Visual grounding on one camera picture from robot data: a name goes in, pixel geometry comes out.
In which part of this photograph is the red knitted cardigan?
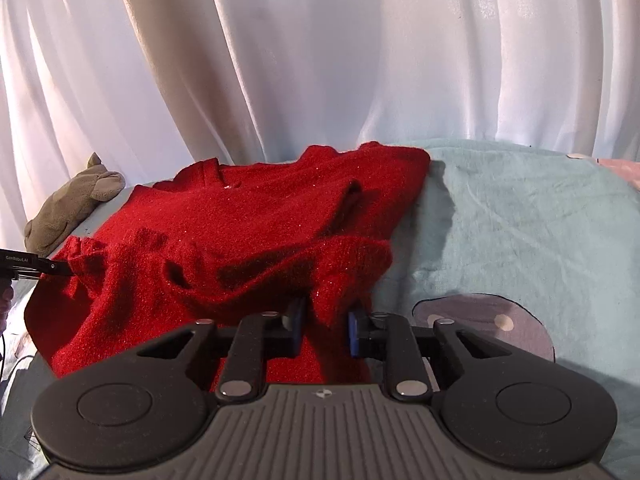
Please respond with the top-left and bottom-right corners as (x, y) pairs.
(24, 142), (432, 394)

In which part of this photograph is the grey plush toy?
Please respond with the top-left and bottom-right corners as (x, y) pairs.
(24, 152), (126, 257)

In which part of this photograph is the white curtain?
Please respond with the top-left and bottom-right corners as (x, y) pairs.
(0, 0), (640, 243)

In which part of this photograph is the light blue printed bedsheet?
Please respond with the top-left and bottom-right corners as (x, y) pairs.
(0, 137), (640, 467)

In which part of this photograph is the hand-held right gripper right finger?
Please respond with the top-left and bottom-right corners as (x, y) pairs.
(348, 309), (512, 404)

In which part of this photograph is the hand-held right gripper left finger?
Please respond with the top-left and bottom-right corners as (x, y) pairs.
(135, 296), (307, 405)

